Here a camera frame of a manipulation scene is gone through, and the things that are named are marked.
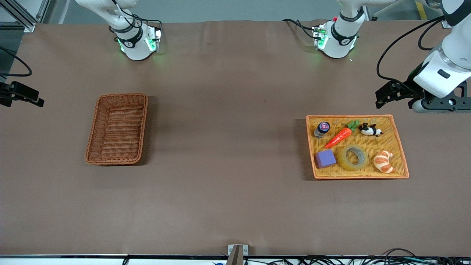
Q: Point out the orange wicker tray basket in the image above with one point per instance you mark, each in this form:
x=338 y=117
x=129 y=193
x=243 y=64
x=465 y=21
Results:
x=360 y=147

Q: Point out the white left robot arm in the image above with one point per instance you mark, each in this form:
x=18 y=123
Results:
x=340 y=36

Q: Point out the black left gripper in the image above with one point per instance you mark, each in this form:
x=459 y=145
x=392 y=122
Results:
x=409 y=89

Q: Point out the clear yellowish tape roll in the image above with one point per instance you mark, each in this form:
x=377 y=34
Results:
x=347 y=162

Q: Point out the aluminium frame post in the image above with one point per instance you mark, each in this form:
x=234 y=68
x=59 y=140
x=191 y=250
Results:
x=446 y=23
x=22 y=14

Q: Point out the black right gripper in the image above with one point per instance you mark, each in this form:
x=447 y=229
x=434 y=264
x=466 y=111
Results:
x=8 y=92

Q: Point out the brown table mat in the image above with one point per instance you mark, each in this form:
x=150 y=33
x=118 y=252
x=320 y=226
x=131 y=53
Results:
x=235 y=110

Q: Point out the orange toy carrot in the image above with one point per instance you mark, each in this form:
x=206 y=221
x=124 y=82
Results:
x=340 y=137

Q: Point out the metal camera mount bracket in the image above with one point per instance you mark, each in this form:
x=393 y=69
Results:
x=237 y=254

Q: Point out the small dark-capped bottle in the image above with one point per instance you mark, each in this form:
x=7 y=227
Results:
x=322 y=130

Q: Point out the brown wicker basket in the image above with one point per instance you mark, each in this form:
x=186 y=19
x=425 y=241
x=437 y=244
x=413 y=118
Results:
x=117 y=129

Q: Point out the black white panda toy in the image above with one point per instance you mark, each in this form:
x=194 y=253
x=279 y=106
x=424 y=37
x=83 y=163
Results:
x=369 y=130

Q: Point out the purple cube block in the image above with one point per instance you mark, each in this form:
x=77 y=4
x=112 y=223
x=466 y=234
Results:
x=325 y=158

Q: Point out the toy croissant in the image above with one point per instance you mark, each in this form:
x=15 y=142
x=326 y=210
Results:
x=383 y=162

